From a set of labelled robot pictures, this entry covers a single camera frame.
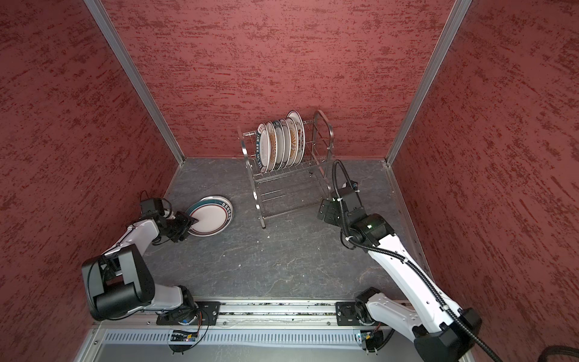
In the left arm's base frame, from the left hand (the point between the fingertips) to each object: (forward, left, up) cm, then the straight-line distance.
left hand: (197, 227), depth 89 cm
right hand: (-2, -53, +15) cm, 55 cm away
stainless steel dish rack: (+27, -45, -5) cm, 52 cm away
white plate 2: (+20, -28, +26) cm, 43 cm away
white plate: (+8, -4, -4) cm, 10 cm away
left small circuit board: (-36, -2, -8) cm, 37 cm away
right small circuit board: (-36, -66, -9) cm, 76 cm away
